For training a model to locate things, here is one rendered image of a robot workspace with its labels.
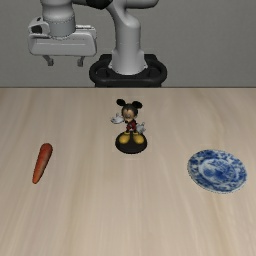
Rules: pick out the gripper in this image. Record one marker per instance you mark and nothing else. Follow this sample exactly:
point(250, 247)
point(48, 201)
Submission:
point(63, 44)

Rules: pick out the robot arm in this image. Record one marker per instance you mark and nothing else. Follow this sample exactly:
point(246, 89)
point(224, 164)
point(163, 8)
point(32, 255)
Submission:
point(126, 40)

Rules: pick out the orange carrot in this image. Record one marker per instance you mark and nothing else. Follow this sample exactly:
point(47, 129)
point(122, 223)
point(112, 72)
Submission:
point(42, 162)

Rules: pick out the blue and white plate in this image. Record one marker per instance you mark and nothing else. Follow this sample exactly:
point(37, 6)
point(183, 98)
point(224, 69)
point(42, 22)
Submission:
point(217, 170)

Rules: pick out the small toy figure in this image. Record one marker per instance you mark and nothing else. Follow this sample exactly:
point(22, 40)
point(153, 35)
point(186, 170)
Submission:
point(130, 128)

